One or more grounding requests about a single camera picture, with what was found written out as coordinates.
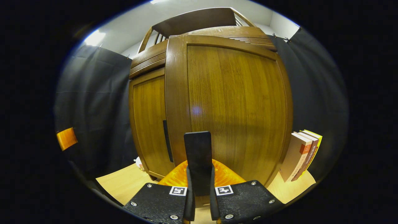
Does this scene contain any small ceiling light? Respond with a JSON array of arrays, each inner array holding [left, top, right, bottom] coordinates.
[[84, 30, 106, 47]]

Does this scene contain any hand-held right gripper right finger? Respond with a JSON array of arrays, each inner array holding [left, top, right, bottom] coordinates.
[[210, 159, 285, 224]]

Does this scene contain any white and orange book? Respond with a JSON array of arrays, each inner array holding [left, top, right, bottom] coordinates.
[[280, 132, 312, 183]]

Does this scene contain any black door handle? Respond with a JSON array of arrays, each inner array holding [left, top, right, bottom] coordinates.
[[163, 120, 174, 163], [184, 131, 212, 197]]

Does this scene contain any wooden shoe cabinet door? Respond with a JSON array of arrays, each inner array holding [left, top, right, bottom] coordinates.
[[129, 68, 174, 180], [165, 34, 293, 188]]

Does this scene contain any black backdrop cloth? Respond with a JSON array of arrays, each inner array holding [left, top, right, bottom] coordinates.
[[54, 26, 349, 187]]

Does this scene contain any yellow book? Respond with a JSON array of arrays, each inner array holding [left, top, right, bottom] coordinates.
[[299, 130, 323, 175]]

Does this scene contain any wooden double-door shoe cabinet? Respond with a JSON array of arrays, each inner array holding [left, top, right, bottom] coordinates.
[[128, 7, 293, 189]]

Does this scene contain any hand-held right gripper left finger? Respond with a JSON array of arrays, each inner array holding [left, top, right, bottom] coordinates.
[[124, 160, 196, 224]]

